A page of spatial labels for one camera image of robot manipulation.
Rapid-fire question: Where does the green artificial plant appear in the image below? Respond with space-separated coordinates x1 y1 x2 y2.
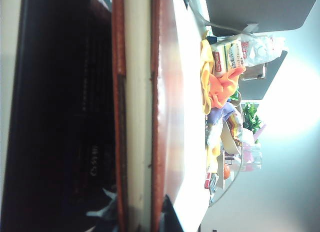
241 101 264 131

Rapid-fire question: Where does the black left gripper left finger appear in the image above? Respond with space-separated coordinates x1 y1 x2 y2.
86 188 119 232

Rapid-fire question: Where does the clear plastic snack bag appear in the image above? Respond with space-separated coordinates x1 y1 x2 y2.
211 33 287 79

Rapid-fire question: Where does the orange cloth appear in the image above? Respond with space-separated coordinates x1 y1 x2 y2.
208 66 247 110

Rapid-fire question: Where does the red and white snack packet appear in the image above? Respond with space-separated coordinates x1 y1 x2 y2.
204 172 221 191

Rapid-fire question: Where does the yellow cloth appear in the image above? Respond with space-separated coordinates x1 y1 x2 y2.
199 38 216 115

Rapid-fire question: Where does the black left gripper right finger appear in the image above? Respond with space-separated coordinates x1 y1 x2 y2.
159 194 186 232

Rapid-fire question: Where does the purple cloth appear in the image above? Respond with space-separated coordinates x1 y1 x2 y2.
206 103 236 126

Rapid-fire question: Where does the red hardcover book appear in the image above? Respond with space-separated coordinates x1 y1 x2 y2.
109 0 186 232

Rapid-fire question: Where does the grey fabric desk divider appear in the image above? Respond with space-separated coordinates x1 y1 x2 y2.
204 0 314 37

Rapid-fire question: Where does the small grey desk divider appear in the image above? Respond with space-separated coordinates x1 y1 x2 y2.
239 50 289 101

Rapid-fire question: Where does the black book with white pages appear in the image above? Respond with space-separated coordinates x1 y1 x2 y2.
1 0 118 232

